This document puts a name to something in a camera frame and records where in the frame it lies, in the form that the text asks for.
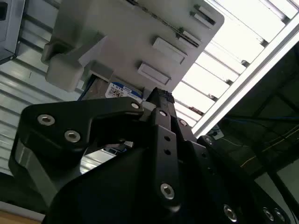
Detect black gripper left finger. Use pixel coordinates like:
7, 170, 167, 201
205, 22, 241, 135
8, 87, 182, 213

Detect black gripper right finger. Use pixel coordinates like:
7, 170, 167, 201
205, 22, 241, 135
167, 92, 256, 178

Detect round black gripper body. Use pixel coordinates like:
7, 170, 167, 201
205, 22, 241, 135
44, 147, 298, 224

